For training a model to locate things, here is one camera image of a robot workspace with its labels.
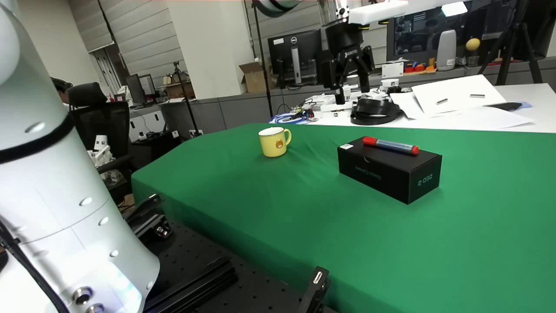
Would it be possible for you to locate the small black camera tripod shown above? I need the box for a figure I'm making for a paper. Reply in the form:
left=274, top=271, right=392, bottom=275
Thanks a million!
left=171, top=61, right=206, bottom=139

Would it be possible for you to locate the yellow mug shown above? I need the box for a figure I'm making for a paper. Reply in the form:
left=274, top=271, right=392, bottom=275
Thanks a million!
left=258, top=125, right=294, bottom=160

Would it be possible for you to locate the black rectangular box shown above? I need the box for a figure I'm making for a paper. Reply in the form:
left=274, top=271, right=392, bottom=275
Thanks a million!
left=338, top=137, right=444, bottom=205

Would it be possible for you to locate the small white box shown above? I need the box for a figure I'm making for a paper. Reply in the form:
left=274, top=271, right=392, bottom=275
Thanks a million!
left=381, top=61, right=406, bottom=80

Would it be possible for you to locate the black table clamp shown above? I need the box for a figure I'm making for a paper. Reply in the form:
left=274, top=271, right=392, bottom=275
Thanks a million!
left=298, top=266, right=331, bottom=313

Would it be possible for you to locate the black computer monitor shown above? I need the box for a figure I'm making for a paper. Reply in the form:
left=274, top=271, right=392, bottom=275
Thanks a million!
left=267, top=28, right=324, bottom=90

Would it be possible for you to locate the brown cardboard box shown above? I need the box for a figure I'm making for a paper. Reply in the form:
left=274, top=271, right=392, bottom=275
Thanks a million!
left=239, top=61, right=270, bottom=97

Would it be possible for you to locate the large black tripod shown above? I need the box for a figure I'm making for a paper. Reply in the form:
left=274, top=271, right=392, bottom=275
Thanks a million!
left=479, top=0, right=546, bottom=87

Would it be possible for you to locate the large white paper sheet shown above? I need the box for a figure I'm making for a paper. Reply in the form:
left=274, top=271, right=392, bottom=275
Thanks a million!
left=411, top=73, right=510, bottom=118

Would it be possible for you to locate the white speaker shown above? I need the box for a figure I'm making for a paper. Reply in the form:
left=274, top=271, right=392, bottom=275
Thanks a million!
left=435, top=28, right=460, bottom=71

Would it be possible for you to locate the thin black pole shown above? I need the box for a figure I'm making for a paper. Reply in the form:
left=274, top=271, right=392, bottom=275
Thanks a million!
left=253, top=0, right=277, bottom=120

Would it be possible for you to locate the orange object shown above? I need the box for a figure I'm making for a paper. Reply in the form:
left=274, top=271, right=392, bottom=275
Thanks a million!
left=404, top=61, right=439, bottom=76

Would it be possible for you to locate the black office chair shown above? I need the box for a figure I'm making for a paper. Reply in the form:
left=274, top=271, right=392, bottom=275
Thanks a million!
left=69, top=82, right=135, bottom=188

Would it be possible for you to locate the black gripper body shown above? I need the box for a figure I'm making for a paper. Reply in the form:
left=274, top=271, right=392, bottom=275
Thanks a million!
left=324, top=21, right=369, bottom=62

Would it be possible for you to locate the blue marker with red cap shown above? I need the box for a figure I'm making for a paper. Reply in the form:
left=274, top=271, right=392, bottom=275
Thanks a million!
left=362, top=136, right=421, bottom=156

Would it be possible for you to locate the flat black device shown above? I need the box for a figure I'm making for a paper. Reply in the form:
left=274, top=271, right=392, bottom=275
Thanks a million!
left=487, top=101, right=526, bottom=113

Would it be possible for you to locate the green table cloth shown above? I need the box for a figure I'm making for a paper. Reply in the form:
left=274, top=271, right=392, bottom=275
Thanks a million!
left=131, top=122, right=556, bottom=313

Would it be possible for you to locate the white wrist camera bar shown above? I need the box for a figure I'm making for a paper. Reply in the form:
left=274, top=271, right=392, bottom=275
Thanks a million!
left=347, top=0, right=413, bottom=26

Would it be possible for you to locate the person with dark hair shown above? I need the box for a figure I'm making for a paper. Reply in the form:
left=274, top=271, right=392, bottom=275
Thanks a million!
left=51, top=76, right=76, bottom=106

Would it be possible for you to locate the black aluminium rail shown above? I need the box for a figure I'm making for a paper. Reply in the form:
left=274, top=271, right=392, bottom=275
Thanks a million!
left=145, top=257, right=241, bottom=313

